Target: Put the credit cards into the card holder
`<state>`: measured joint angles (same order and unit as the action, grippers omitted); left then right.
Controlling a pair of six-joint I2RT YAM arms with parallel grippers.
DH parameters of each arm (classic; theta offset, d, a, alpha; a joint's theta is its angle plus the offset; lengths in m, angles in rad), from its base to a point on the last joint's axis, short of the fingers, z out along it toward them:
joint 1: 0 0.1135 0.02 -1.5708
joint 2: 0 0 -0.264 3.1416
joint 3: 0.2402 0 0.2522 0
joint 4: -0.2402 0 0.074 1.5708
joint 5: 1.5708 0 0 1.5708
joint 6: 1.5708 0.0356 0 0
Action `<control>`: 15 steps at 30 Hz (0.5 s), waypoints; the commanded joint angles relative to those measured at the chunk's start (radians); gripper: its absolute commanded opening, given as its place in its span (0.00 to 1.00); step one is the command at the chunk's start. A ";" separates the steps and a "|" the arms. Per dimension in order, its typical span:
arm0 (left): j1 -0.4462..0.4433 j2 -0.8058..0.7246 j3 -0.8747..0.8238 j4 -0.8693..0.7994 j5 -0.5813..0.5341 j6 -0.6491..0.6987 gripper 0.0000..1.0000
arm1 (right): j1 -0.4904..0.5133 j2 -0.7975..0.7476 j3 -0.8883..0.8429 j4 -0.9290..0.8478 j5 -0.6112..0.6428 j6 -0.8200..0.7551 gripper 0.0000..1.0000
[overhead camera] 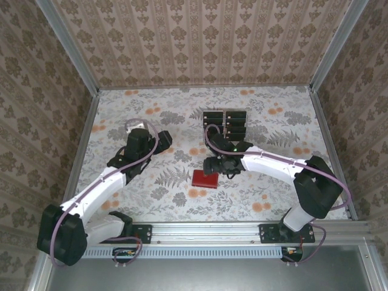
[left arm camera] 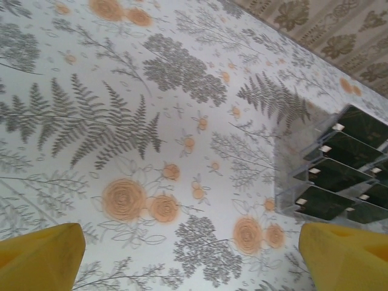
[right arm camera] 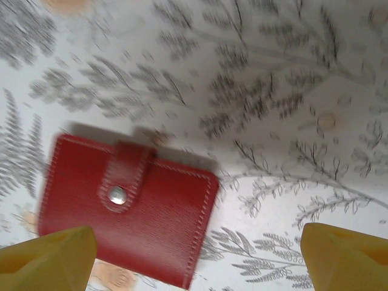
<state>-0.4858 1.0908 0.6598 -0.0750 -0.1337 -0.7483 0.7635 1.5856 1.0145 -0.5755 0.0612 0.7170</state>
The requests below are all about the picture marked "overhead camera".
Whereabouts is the black compartment tray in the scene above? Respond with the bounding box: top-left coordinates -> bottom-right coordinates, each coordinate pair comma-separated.
201,107 -> 249,143

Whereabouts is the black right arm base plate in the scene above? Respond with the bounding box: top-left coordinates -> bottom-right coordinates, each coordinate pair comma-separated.
259,223 -> 316,245

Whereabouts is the aluminium mounting rail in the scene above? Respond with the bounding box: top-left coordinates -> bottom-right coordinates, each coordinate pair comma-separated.
86,220 -> 376,247

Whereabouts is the aluminium corner post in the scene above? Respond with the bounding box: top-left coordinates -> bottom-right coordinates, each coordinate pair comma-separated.
308,0 -> 370,93
36,0 -> 101,96

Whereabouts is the grey metal sheet panel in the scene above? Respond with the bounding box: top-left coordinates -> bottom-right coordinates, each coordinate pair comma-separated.
45,257 -> 369,291

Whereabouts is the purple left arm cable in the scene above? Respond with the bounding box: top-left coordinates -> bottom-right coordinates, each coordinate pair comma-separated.
50,118 -> 160,269

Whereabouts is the floral table cover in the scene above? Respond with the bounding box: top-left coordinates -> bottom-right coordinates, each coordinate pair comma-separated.
74,86 -> 349,224

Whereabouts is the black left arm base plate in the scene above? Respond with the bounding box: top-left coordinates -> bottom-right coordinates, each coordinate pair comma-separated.
98,223 -> 152,245

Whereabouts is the aluminium side rail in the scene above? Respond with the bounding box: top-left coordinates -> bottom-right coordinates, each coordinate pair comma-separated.
62,90 -> 101,202
309,89 -> 359,221

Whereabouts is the white slotted cable duct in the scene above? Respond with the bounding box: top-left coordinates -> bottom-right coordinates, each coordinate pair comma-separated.
80,247 -> 304,259

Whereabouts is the aluminium back rail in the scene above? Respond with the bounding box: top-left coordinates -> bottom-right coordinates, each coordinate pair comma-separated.
97,84 -> 313,91

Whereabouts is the aluminium frame bar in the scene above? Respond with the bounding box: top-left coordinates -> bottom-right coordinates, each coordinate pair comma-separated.
358,244 -> 383,291
26,256 -> 55,291

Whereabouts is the red card holder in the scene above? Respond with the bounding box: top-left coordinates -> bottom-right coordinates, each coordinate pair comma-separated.
191,169 -> 219,189

